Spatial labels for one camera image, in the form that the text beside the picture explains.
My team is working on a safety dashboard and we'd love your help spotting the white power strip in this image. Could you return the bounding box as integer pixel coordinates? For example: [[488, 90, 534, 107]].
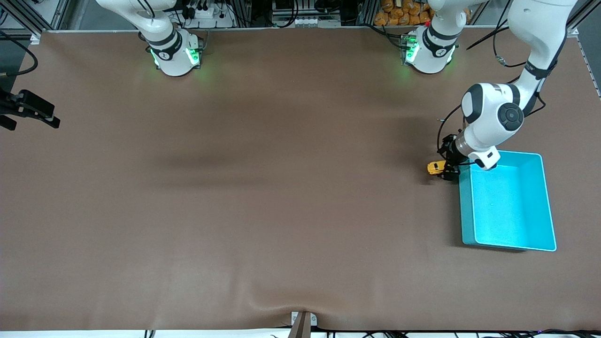
[[181, 5, 235, 29]]

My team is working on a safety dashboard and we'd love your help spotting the aluminium frame post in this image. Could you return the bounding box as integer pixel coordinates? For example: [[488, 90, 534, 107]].
[[0, 0, 71, 43], [566, 0, 601, 38]]

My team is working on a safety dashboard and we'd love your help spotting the orange snack bag pile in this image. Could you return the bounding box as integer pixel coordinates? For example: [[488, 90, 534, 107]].
[[374, 0, 432, 26]]

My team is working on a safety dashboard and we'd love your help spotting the brown table cover mat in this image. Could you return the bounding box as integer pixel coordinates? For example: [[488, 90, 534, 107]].
[[0, 26, 601, 331]]

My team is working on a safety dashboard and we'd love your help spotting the grey metal table clamp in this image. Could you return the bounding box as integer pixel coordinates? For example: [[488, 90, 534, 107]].
[[287, 311, 318, 338]]

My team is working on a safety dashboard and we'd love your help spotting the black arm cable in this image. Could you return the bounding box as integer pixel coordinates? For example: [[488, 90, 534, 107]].
[[437, 26, 547, 155], [0, 31, 38, 78]]

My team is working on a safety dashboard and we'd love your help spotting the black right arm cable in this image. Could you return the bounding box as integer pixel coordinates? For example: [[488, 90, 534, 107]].
[[0, 31, 38, 78]]

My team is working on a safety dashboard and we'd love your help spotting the teal plastic bin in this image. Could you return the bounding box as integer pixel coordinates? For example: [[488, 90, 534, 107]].
[[457, 150, 557, 252]]

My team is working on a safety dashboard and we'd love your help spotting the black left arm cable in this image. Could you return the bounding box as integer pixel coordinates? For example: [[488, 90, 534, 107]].
[[437, 26, 547, 155]]

